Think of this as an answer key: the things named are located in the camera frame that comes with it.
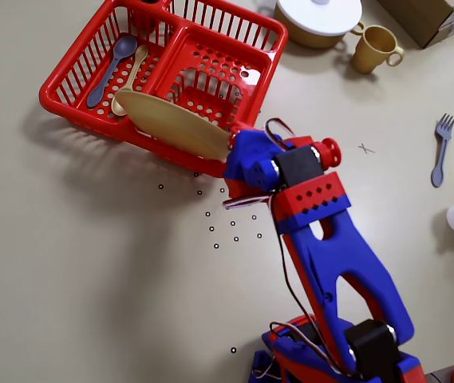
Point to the blue and red gripper body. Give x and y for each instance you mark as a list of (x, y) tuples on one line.
[(235, 187)]

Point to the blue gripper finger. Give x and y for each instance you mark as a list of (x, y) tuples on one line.
[(234, 185)]

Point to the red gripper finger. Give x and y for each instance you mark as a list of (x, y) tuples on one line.
[(238, 135)]

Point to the gold plastic plate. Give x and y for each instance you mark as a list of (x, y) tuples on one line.
[(170, 123)]

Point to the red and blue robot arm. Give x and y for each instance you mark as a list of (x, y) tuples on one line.
[(330, 255)]

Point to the gold plastic pot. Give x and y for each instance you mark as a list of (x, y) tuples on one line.
[(310, 40)]

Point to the gold plastic spoon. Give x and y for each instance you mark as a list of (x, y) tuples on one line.
[(140, 56)]

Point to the white round lid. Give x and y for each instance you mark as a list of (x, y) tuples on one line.
[(318, 18)]

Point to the blue spoon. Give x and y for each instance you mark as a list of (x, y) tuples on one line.
[(125, 47)]

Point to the gold plastic cup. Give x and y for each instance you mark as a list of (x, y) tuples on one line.
[(372, 52)]

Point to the red plastic dish rack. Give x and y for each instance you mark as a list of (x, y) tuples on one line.
[(57, 101)]

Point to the grey plastic fork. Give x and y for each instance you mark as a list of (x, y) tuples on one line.
[(442, 159)]

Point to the brown cardboard box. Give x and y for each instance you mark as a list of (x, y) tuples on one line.
[(422, 20)]

